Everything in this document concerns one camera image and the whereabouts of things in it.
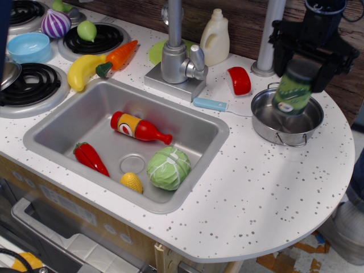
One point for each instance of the small steel pan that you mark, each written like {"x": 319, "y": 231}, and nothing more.
{"x": 280, "y": 128}

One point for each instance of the red ketchup bottle toy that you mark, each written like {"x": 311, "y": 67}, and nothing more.
{"x": 138, "y": 128}

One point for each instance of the oven door with handle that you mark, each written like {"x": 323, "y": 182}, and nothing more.
{"x": 76, "y": 252}

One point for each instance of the cream detergent bottle toy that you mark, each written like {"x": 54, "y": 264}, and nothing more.
{"x": 215, "y": 40}

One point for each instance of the blue handled toy knife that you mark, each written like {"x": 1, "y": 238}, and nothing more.
{"x": 222, "y": 106}

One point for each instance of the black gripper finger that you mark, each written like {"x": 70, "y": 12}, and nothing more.
{"x": 282, "y": 55}
{"x": 328, "y": 70}

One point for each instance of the purple striped onion toy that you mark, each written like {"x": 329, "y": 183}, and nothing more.
{"x": 55, "y": 24}

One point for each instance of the red apple slice toy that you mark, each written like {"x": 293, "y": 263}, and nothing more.
{"x": 238, "y": 81}

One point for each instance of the grey vertical pole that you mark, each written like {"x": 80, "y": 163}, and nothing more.
{"x": 263, "y": 67}

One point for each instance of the red chili pepper toy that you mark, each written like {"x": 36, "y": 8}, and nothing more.
{"x": 88, "y": 156}

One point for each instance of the yellow banana toy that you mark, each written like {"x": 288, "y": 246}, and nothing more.
{"x": 83, "y": 69}

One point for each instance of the front left stove burner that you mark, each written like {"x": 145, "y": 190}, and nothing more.
{"x": 38, "y": 89}

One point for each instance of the green round plate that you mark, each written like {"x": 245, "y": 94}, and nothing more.
{"x": 155, "y": 53}

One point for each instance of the silver pot lid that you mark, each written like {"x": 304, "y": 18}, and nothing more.
{"x": 12, "y": 71}

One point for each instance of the light blue bowl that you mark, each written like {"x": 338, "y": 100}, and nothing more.
{"x": 32, "y": 47}

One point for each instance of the green pickle can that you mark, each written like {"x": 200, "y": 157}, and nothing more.
{"x": 295, "y": 88}

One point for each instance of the green toy on knob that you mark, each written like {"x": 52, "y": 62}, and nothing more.
{"x": 59, "y": 5}

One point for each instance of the green cabbage toy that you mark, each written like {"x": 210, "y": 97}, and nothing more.
{"x": 168, "y": 168}

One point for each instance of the green pear toy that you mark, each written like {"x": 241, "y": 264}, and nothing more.
{"x": 87, "y": 31}

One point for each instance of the yellow object with cable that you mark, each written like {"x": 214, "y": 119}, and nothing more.
{"x": 22, "y": 263}

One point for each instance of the silver toy faucet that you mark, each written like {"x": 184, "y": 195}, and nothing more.
{"x": 178, "y": 74}

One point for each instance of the yellow corn toy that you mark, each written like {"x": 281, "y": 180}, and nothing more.
{"x": 132, "y": 181}

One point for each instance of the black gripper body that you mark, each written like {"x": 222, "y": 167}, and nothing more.
{"x": 315, "y": 38}

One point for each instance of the stove burner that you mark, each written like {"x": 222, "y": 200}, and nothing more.
{"x": 108, "y": 38}
{"x": 38, "y": 89}
{"x": 26, "y": 16}

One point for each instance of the silver sink basin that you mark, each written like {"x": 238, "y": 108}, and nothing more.
{"x": 85, "y": 117}

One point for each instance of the orange carrot toy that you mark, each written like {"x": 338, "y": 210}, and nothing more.
{"x": 116, "y": 59}

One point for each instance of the back right stove burner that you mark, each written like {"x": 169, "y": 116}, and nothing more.
{"x": 108, "y": 38}

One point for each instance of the back left stove burner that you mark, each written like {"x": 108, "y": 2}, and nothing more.
{"x": 26, "y": 16}

